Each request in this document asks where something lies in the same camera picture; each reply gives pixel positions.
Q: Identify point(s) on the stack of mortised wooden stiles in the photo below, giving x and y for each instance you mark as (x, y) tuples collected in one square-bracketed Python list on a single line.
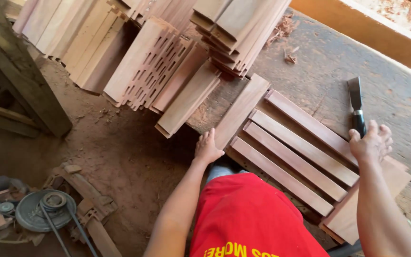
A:
[(145, 64)]

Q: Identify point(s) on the small grey pulley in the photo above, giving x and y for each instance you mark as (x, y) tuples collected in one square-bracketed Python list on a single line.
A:
[(5, 207)]

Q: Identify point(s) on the person's left fingers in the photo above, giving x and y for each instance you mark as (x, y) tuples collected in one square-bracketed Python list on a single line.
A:
[(207, 136)]

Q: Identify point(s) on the dark weathered wooden bench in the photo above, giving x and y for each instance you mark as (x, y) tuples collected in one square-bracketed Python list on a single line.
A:
[(13, 71)]

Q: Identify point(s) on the wide reddish wooden stile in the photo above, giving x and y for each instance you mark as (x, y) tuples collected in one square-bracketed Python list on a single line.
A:
[(362, 207), (241, 110)]

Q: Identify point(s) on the stack of grooved wooden boards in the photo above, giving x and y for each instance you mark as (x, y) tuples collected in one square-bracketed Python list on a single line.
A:
[(234, 32)]

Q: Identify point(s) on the person's right hand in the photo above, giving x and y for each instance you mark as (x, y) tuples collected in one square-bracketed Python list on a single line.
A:
[(369, 148)]

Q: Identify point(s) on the large grey pulley wheel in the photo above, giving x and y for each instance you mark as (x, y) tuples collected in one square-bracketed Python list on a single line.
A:
[(30, 214)]

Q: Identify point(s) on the heap of wood shavings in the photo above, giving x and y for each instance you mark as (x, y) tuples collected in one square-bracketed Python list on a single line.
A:
[(281, 30)]

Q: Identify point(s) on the person's left hand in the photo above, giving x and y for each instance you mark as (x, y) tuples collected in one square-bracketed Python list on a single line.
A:
[(207, 150)]

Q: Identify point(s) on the leaning bundle of short boards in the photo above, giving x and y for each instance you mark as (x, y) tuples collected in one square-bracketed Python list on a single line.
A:
[(187, 96)]

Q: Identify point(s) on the narrow reddish wooden slat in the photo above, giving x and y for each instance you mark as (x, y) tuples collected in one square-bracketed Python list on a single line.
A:
[(280, 176), (301, 146), (309, 125), (294, 160)]

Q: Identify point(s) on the grey trousers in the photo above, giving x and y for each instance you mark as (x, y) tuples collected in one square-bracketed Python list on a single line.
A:
[(219, 170)]

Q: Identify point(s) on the leaning stack of pale planks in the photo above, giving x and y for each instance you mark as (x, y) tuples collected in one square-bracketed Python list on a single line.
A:
[(73, 35)]

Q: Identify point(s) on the dusty wooden machine base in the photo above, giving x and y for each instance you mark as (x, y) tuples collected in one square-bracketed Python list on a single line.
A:
[(95, 214)]

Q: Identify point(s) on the black drive belt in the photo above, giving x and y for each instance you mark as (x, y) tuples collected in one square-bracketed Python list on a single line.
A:
[(79, 228)]

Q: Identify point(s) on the red shirt with yellow print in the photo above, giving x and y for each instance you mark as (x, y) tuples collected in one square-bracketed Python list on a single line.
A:
[(248, 217)]

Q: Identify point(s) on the large pale wooden beam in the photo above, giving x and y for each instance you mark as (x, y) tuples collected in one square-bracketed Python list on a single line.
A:
[(369, 32)]

